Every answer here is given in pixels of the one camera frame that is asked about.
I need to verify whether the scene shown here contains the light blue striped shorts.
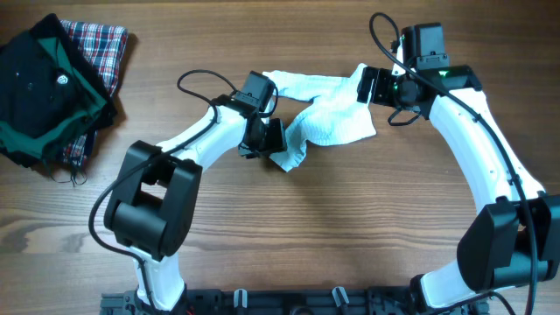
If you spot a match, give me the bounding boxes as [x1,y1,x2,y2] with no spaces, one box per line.
[264,63,376,172]

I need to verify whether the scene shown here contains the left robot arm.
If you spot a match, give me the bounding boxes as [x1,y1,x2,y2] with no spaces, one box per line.
[100,72,286,314]

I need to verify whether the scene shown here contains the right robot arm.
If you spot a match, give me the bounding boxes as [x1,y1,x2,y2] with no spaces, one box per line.
[357,23,559,314]

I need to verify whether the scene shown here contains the red plaid folded garment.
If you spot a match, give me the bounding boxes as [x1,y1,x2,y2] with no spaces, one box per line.
[60,20,129,167]

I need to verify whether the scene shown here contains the black green folded garment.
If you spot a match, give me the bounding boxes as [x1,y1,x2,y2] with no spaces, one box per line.
[1,13,117,167]

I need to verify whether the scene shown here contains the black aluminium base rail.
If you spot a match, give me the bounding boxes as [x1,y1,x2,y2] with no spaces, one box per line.
[99,286,490,315]

